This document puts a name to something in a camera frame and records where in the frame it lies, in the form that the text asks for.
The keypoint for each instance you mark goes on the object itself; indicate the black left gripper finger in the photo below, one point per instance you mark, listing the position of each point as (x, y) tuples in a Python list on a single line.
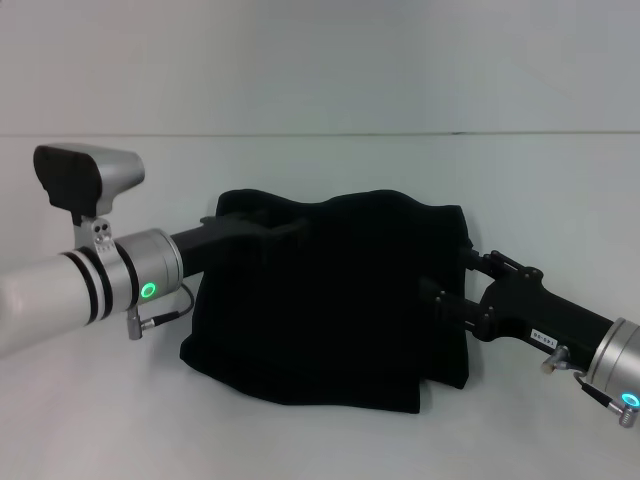
[(285, 230)]

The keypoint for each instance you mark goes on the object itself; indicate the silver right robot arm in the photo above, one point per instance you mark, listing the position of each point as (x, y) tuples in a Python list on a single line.
[(617, 365)]

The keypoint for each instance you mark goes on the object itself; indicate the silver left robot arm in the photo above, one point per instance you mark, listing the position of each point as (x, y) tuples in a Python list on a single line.
[(90, 290)]

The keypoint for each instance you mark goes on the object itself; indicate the black t-shirt with FREE print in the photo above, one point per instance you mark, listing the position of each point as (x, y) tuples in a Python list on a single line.
[(325, 300)]

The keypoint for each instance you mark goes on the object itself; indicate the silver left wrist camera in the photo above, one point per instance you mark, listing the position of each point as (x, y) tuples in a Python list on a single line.
[(85, 180)]

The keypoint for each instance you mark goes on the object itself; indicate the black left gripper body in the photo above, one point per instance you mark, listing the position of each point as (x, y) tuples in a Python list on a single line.
[(215, 245)]

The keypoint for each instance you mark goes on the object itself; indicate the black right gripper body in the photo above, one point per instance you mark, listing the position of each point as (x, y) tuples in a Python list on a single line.
[(540, 315)]

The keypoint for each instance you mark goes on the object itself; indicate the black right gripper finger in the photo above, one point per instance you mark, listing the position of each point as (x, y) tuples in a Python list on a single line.
[(455, 307), (500, 265)]

